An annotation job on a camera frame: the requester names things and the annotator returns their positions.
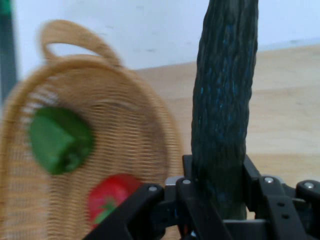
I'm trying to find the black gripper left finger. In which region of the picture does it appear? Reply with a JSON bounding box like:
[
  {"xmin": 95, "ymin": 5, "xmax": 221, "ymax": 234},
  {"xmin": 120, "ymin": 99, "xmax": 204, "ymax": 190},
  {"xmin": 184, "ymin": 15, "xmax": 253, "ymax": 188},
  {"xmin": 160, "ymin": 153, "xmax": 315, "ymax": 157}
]
[{"xmin": 82, "ymin": 154, "xmax": 234, "ymax": 240}]

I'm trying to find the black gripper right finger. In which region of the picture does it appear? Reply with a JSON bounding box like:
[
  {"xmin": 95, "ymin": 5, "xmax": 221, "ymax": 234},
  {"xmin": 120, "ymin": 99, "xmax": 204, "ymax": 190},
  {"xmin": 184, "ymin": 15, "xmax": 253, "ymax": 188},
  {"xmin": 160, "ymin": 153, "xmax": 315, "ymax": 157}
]
[{"xmin": 241, "ymin": 154, "xmax": 320, "ymax": 240}]

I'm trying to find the long dark green cucumber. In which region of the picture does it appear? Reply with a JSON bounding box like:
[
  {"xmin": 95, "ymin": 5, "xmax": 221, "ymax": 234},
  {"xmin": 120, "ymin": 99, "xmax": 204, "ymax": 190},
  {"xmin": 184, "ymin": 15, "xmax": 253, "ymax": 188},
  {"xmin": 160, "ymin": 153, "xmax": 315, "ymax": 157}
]
[{"xmin": 190, "ymin": 0, "xmax": 260, "ymax": 221}]

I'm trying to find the green toy bell pepper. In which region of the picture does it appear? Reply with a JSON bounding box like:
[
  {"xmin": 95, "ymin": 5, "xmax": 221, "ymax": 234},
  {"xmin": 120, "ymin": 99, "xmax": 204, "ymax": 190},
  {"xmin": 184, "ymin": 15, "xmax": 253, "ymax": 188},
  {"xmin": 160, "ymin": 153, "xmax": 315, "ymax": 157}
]
[{"xmin": 28, "ymin": 106, "xmax": 96, "ymax": 176}]

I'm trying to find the red toy tomato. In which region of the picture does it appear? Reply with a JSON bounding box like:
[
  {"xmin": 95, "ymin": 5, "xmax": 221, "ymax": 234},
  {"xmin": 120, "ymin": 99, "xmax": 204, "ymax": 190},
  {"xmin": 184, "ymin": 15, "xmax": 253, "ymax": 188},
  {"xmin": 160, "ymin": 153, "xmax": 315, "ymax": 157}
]
[{"xmin": 87, "ymin": 173, "xmax": 144, "ymax": 230}]

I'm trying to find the green foam mat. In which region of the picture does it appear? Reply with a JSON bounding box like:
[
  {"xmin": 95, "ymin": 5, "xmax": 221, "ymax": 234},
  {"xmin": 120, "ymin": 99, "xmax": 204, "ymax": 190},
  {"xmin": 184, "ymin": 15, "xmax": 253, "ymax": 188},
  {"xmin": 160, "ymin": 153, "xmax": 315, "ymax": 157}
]
[{"xmin": 0, "ymin": 0, "xmax": 13, "ymax": 15}]

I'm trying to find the woven wicker basket with handles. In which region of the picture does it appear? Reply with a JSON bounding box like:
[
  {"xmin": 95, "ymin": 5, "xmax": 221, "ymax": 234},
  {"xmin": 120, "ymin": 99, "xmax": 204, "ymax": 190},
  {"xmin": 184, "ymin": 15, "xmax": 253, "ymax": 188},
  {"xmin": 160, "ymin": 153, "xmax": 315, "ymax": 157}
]
[{"xmin": 0, "ymin": 19, "xmax": 185, "ymax": 240}]

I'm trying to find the metal wall rail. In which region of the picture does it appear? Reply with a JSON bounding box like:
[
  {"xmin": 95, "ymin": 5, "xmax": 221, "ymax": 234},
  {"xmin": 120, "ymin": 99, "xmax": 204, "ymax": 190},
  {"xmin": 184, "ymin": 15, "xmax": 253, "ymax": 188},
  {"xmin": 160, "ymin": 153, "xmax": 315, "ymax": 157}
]
[{"xmin": 0, "ymin": 13, "xmax": 19, "ymax": 103}]

